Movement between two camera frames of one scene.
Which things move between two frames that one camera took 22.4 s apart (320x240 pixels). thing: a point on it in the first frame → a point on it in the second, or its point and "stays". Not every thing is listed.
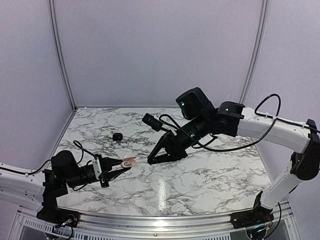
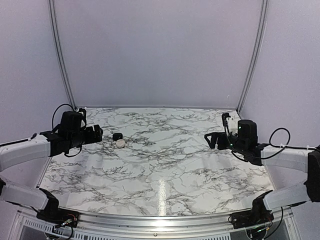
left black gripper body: x=103 y=177 → x=91 y=139
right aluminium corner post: x=259 y=47 stays
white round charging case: x=129 y=160 → x=120 y=143
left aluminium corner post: x=53 y=23 stays
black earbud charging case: x=117 y=136 stays
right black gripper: x=169 y=142 → x=221 y=135
